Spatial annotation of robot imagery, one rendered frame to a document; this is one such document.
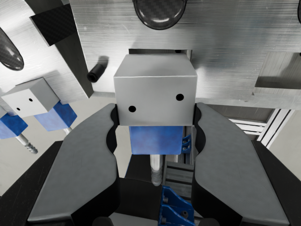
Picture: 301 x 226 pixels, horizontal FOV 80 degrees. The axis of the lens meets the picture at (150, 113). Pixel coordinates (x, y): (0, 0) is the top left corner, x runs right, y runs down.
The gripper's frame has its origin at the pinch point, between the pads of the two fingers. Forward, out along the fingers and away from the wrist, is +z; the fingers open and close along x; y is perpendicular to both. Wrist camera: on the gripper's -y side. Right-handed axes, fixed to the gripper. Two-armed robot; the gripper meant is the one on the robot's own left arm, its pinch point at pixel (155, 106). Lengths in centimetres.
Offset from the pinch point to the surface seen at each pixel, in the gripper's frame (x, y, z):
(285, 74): 12.2, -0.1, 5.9
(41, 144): -117, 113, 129
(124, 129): -27, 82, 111
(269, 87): 10.6, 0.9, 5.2
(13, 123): -23.2, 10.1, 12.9
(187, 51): 3.1, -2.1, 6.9
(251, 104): 14.0, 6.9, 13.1
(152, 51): -0.3, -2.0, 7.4
